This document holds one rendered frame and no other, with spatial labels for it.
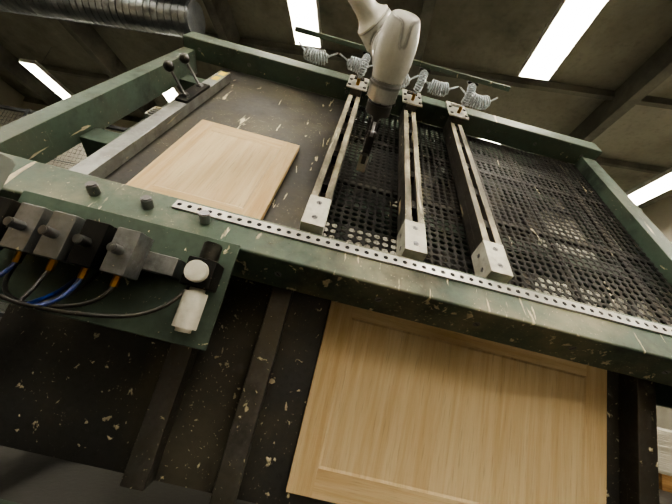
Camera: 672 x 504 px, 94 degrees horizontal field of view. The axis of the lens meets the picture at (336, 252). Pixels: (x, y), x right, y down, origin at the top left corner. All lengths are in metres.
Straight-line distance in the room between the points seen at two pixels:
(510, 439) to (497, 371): 0.19
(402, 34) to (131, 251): 0.79
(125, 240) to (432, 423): 0.91
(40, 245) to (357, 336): 0.76
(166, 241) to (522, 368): 1.07
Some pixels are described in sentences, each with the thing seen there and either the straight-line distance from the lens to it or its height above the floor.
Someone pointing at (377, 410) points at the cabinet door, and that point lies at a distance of 1.01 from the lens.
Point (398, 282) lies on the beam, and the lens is 0.77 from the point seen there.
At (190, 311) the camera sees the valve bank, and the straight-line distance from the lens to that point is 0.69.
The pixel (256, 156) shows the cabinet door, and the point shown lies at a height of 1.18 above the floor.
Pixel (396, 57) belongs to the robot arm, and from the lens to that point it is 0.95.
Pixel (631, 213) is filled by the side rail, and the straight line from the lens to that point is 1.77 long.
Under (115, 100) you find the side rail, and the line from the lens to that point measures 1.51.
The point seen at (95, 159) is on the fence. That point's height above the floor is 0.96.
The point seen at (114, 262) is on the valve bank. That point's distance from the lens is 0.72.
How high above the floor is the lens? 0.66
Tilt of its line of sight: 15 degrees up
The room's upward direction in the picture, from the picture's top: 14 degrees clockwise
